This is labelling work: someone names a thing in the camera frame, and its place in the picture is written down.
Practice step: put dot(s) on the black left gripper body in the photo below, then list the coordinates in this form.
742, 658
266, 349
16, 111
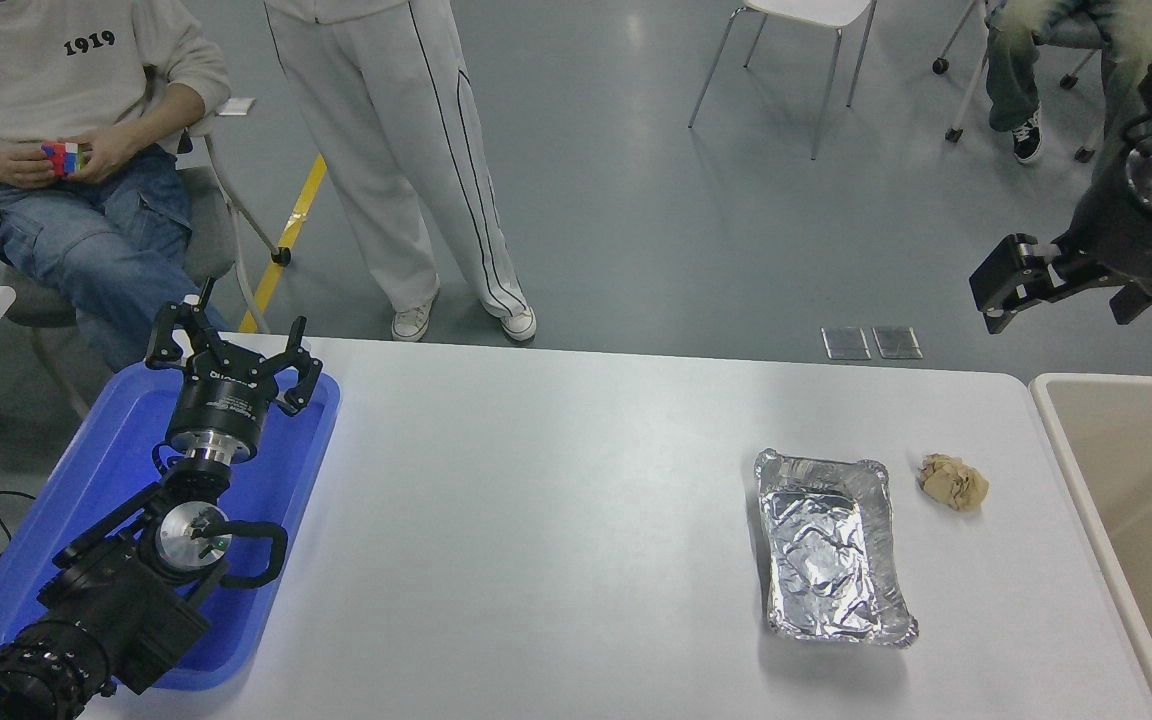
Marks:
221, 405

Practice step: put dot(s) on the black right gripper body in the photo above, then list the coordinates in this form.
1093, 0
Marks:
1146, 245

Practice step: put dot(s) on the colourful puzzle cube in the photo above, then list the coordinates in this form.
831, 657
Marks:
64, 158

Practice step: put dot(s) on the silver foil tray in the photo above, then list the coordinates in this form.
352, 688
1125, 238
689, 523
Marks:
826, 550

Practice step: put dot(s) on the person's left forearm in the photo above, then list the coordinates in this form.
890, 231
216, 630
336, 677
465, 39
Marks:
171, 115

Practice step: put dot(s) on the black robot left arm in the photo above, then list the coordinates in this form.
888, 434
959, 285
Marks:
116, 600

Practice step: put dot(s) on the metal floor plate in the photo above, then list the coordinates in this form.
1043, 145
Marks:
846, 343
898, 342

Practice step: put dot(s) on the person's left hand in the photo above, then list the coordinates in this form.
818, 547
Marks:
116, 148

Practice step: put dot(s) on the person's right hand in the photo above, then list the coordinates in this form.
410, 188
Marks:
21, 165

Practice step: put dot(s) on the grey chair with white legs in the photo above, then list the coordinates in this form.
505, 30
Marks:
208, 230

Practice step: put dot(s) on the blue plastic tray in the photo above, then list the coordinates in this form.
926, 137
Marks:
106, 470

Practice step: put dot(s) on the grey chair with castors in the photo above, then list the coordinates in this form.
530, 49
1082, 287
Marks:
953, 132

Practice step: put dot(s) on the crumpled tan paper ball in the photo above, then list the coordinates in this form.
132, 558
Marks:
954, 483

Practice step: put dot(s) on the person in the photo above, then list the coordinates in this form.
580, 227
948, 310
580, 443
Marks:
1011, 60
386, 120
36, 80

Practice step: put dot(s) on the white paper card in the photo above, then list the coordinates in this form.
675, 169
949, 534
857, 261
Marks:
236, 106

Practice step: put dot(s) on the white chair with metal legs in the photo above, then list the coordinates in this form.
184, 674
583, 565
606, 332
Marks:
816, 8

